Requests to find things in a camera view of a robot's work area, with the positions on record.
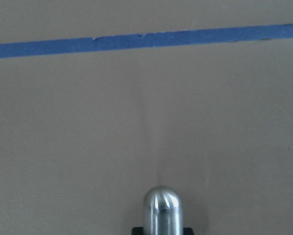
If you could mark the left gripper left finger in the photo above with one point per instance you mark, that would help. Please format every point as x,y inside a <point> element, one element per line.
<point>137,231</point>

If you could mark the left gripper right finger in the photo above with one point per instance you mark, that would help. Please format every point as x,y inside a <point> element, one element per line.
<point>188,231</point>

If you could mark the steel muddler black tip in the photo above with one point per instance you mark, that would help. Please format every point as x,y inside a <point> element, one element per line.
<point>162,212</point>

